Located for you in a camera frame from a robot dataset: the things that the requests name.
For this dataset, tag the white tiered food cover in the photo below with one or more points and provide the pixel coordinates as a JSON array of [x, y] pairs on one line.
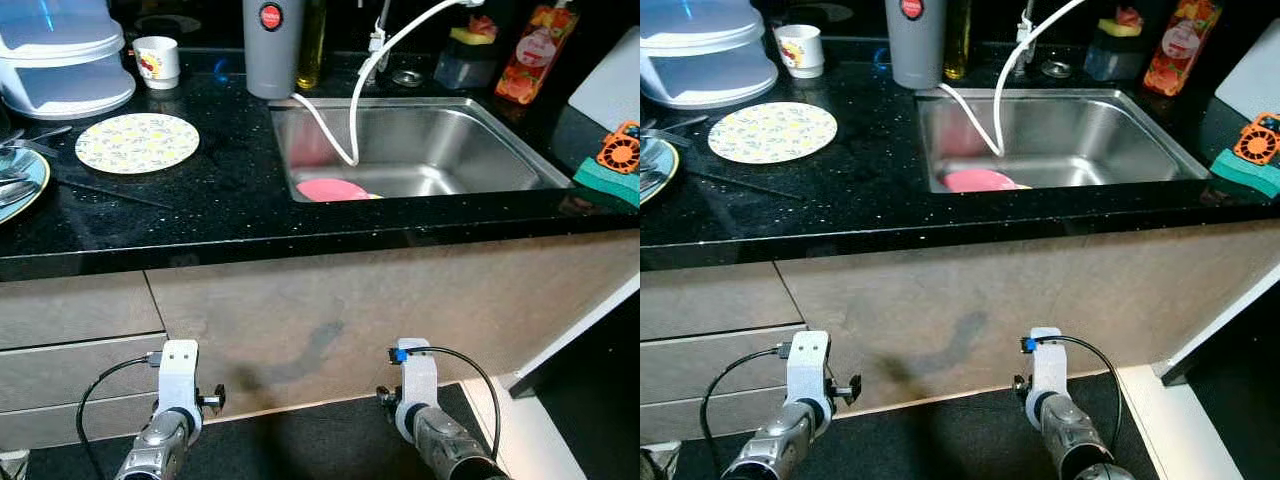
[[60, 70], [700, 65]]

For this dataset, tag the floral patterned plate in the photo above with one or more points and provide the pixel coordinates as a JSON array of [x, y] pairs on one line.
[[135, 143], [770, 132]]

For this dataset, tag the pink plate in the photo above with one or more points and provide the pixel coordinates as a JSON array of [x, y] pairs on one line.
[[335, 190], [980, 181]]

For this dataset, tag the beige drawer front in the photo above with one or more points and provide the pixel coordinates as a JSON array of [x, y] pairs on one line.
[[70, 310], [710, 300], [700, 368], [60, 375]]

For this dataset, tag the peach print soap dispenser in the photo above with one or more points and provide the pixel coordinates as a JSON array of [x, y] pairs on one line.
[[1180, 55], [530, 65]]

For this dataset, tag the yellow pink sponge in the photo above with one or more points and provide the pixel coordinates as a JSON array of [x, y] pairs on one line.
[[1120, 25], [470, 35]]

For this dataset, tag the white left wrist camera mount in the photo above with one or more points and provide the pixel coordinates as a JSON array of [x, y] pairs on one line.
[[808, 370], [178, 380]]

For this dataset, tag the steel fork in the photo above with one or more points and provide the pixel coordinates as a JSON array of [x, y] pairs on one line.
[[50, 133], [680, 124]]

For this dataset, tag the orange handheld fan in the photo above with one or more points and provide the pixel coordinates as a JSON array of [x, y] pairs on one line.
[[1257, 142], [620, 152]]

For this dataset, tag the chrome kitchen faucet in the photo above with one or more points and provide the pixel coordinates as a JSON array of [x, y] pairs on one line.
[[1028, 15], [382, 20]]

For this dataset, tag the stainless steel sink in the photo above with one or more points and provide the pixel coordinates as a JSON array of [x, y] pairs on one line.
[[1090, 130], [450, 140]]

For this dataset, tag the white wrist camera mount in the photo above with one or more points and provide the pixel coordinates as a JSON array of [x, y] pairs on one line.
[[1045, 375], [808, 370], [418, 385], [178, 380]]

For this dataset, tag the white cutting board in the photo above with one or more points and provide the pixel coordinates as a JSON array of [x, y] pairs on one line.
[[610, 90], [1255, 90]]

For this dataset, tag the light blue plate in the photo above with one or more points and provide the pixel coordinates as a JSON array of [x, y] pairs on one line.
[[35, 180], [665, 165]]

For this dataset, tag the beige cabinet front panel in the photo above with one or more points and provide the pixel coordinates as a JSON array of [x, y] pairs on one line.
[[1000, 300], [400, 300]]

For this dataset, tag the grey water filter canister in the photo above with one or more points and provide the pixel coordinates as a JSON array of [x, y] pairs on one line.
[[272, 60], [915, 55]]

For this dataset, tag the black floor mat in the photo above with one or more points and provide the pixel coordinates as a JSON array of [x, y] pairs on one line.
[[930, 450]]

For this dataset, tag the black sponge holder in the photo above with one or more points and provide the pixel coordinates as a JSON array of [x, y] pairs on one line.
[[1112, 58], [462, 68]]

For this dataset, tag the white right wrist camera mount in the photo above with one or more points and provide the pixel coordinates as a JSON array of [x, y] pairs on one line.
[[418, 385], [1045, 375]]

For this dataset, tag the round steel counter fitting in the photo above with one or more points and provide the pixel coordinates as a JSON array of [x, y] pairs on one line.
[[1056, 69], [407, 78]]

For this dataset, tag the green sponge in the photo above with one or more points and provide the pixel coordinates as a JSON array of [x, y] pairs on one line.
[[605, 185], [1245, 175]]

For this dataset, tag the oil bottle with green cap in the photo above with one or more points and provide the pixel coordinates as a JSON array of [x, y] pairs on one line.
[[312, 55], [957, 50]]

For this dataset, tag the white printed cup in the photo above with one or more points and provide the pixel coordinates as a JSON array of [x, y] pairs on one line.
[[158, 65], [800, 52]]

